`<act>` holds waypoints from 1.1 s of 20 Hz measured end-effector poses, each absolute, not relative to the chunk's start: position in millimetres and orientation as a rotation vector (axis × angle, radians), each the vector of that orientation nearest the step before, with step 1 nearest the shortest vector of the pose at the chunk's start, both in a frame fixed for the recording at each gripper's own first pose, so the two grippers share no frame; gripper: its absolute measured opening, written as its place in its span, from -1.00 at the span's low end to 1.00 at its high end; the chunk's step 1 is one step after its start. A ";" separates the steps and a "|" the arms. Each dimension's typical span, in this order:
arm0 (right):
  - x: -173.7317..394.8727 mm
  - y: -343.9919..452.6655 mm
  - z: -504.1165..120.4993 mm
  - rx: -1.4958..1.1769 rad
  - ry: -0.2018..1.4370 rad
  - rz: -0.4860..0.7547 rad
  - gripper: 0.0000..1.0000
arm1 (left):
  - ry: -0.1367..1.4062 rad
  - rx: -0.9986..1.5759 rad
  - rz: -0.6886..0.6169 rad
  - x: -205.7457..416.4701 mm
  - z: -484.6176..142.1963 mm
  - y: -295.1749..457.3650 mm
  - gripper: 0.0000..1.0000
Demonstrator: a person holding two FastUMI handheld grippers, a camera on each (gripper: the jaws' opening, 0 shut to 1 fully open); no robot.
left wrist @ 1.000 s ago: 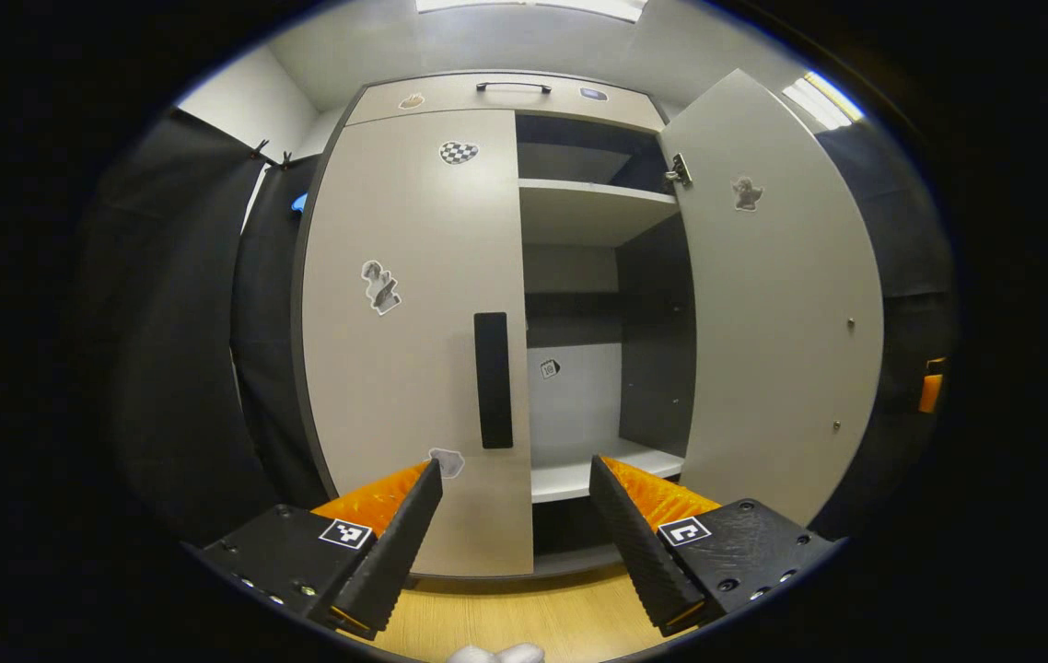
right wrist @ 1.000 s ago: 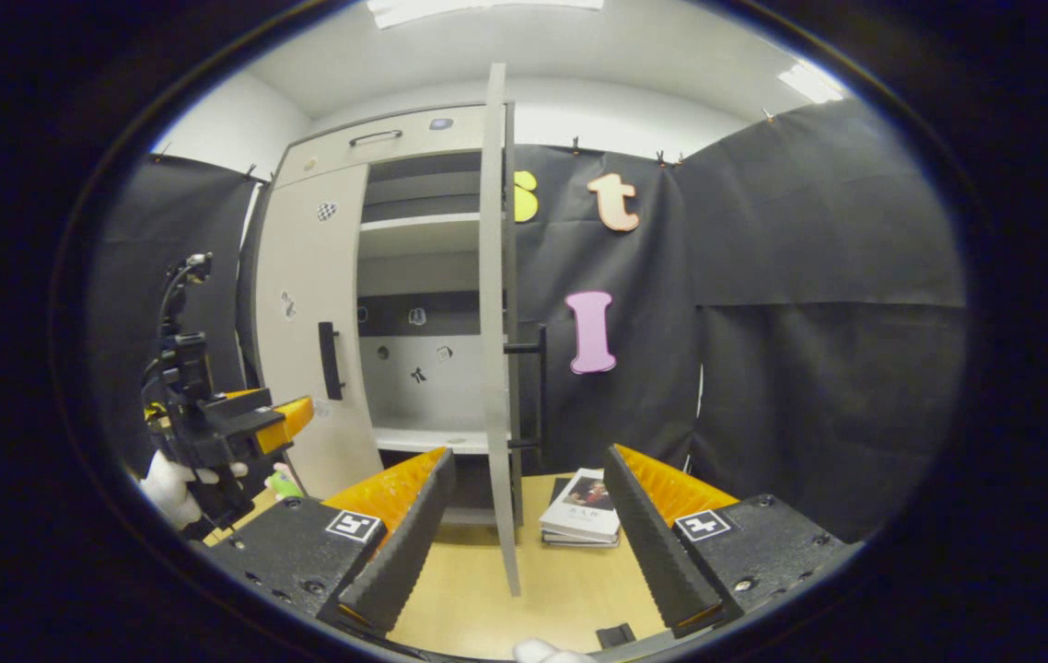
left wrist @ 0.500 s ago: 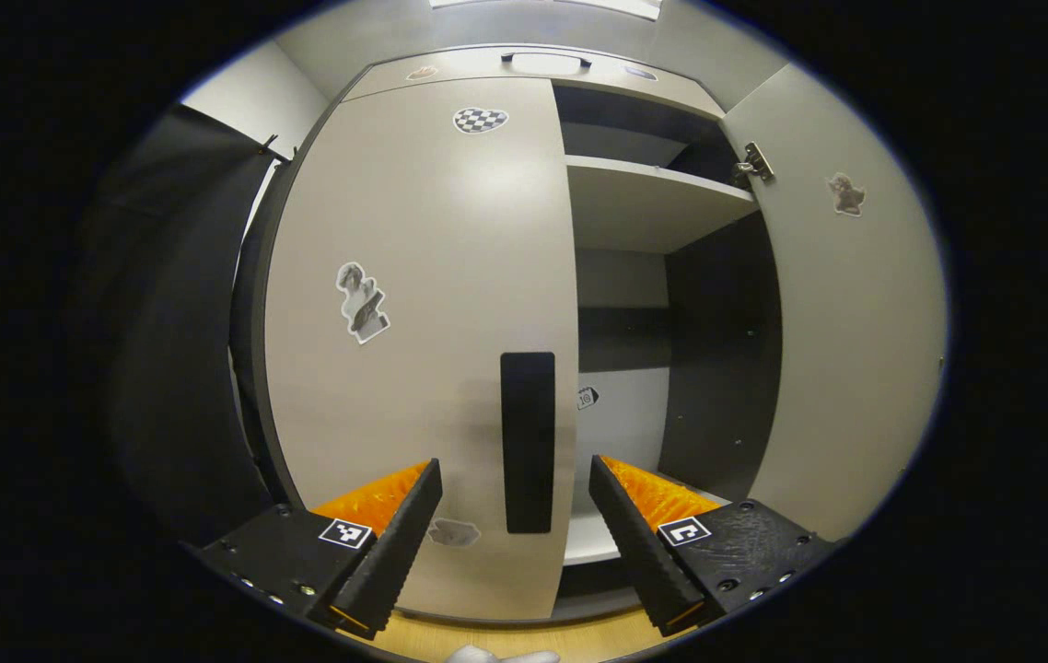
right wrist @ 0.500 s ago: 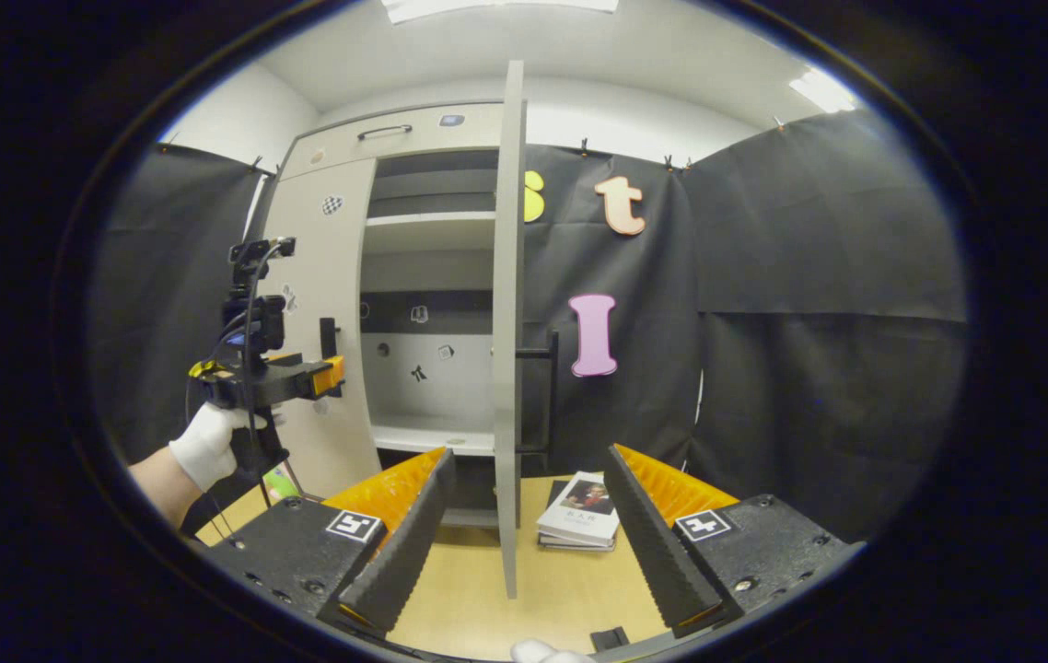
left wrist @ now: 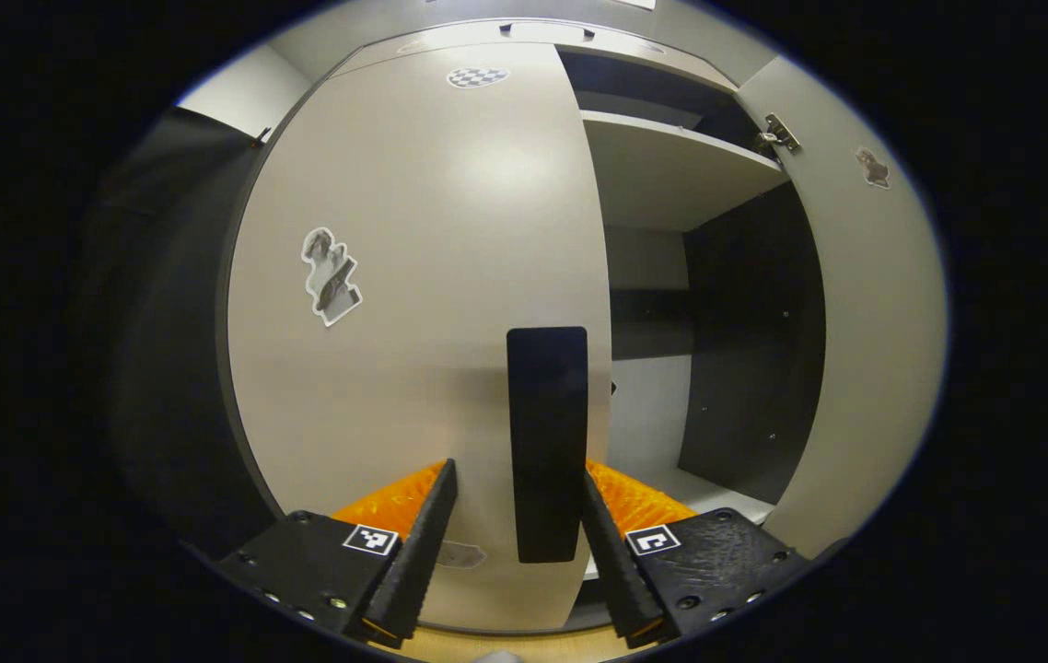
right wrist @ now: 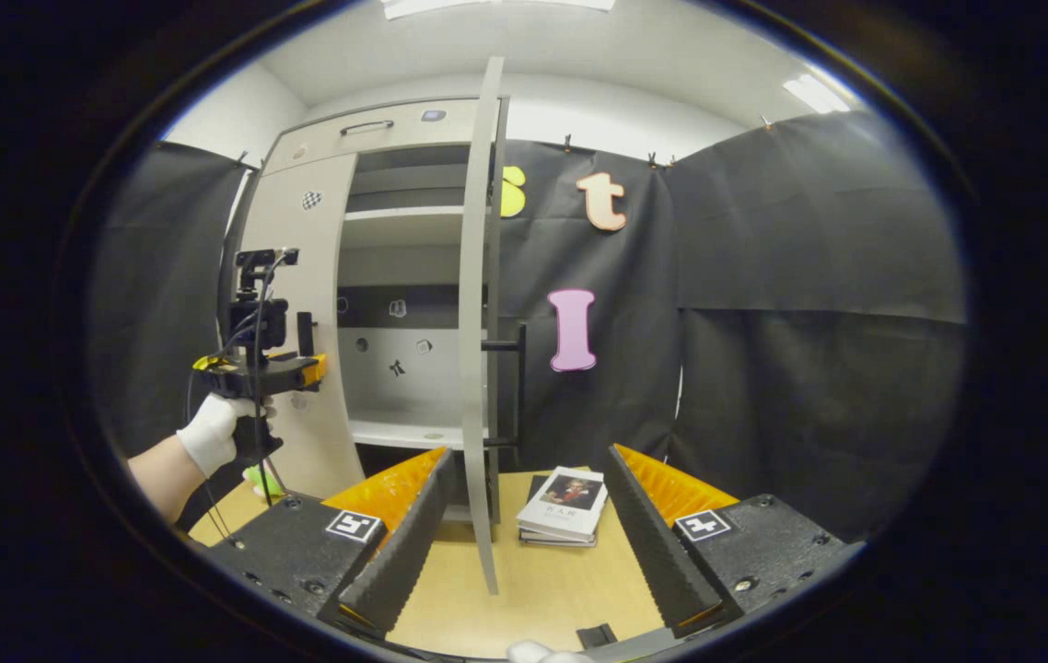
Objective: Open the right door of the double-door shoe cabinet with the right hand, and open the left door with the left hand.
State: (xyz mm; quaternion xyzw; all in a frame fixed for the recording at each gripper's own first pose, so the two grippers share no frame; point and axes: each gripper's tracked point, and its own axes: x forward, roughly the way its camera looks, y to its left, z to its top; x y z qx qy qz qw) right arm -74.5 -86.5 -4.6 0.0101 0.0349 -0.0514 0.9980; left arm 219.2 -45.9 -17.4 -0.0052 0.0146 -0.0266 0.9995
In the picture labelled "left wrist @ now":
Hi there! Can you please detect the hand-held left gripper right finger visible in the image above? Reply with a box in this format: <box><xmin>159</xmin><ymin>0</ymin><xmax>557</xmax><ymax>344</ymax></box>
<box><xmin>579</xmin><ymin>460</ymin><xmax>815</xmax><ymax>650</ymax></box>

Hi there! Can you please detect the black backdrop cloth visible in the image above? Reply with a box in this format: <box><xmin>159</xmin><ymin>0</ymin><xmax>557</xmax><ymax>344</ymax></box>
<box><xmin>73</xmin><ymin>106</ymin><xmax>269</xmax><ymax>553</ymax></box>

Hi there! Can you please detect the metal drawer handle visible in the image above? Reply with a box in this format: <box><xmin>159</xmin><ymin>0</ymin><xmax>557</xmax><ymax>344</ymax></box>
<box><xmin>499</xmin><ymin>22</ymin><xmax>596</xmax><ymax>43</ymax></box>

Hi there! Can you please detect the grey double-door shoe cabinet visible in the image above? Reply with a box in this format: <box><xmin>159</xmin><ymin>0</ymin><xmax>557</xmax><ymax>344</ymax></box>
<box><xmin>321</xmin><ymin>17</ymin><xmax>827</xmax><ymax>636</ymax></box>

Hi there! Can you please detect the grey shoe cabinet door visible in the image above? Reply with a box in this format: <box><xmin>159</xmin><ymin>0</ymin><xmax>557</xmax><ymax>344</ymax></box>
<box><xmin>734</xmin><ymin>55</ymin><xmax>949</xmax><ymax>559</ymax></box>
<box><xmin>227</xmin><ymin>41</ymin><xmax>613</xmax><ymax>636</ymax></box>

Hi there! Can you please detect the metal door hinge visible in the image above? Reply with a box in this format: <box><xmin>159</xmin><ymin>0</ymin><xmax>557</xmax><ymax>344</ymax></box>
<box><xmin>757</xmin><ymin>112</ymin><xmax>802</xmax><ymax>156</ymax></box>

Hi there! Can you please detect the grey cabinet drawer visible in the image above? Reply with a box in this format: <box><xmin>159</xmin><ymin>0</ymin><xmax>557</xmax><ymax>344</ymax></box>
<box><xmin>331</xmin><ymin>18</ymin><xmax>739</xmax><ymax>93</ymax></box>

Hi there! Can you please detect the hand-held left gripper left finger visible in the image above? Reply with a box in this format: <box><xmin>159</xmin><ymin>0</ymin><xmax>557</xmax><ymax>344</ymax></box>
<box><xmin>215</xmin><ymin>459</ymin><xmax>459</xmax><ymax>650</ymax></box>

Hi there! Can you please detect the black door handle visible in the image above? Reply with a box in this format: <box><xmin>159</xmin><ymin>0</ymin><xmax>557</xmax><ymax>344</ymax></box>
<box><xmin>507</xmin><ymin>327</ymin><xmax>589</xmax><ymax>564</ymax></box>

